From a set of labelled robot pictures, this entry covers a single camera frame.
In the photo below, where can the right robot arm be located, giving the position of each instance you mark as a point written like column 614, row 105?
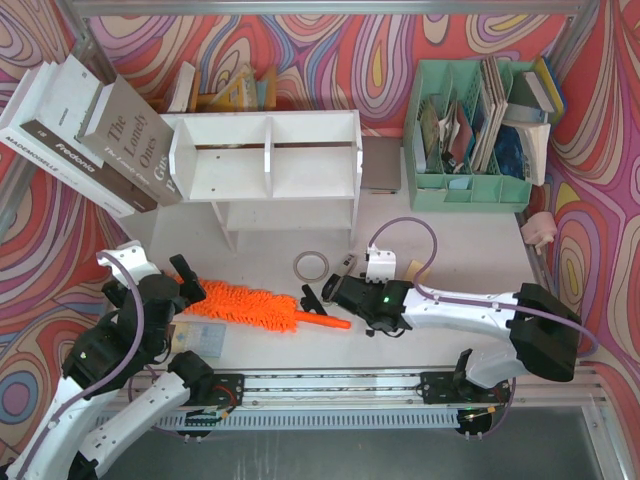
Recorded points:
column 532, row 331

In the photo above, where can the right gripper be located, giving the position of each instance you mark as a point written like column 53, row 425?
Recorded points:
column 332, row 290

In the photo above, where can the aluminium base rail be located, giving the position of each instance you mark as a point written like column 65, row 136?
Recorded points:
column 380, row 388

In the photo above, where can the black binder clip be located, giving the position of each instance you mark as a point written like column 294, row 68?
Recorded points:
column 310, row 303

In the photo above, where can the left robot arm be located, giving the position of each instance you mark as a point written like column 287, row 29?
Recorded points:
column 67, row 444

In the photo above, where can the orange microfiber duster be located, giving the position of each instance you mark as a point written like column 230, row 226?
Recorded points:
column 257, row 308

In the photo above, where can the large grey white book stack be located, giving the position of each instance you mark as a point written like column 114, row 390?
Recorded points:
column 104, row 141

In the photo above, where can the small books behind shelf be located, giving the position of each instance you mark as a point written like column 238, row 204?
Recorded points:
column 243, row 92

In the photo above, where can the yellow sticky note pad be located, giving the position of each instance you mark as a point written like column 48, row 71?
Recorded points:
column 417, row 272

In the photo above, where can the white books beside organizer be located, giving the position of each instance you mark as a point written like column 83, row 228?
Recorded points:
column 536, row 104

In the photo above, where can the white wooden bookshelf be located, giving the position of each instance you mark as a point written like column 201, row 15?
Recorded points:
column 270, row 171

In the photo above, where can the grey notebook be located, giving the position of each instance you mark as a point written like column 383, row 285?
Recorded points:
column 381, row 167

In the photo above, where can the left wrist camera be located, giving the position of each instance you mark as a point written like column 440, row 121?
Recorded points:
column 128, row 260

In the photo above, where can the mint green desk organizer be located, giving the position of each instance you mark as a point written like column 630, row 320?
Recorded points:
column 454, row 161

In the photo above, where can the clear tape roll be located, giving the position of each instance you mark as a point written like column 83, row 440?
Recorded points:
column 310, row 266

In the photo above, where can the yellow grey calculator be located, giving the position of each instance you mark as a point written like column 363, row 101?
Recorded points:
column 203, row 338

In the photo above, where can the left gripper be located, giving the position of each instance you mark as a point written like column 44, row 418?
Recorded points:
column 185, row 288

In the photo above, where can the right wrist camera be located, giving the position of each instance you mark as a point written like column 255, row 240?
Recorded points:
column 381, row 265

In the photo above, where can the pink piggy figurine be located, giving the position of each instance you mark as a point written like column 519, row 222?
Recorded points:
column 539, row 231

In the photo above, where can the black grey stapler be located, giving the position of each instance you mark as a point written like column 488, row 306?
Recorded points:
column 346, row 266

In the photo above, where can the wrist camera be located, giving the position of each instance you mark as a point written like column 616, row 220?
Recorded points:
column 128, row 260
column 381, row 265

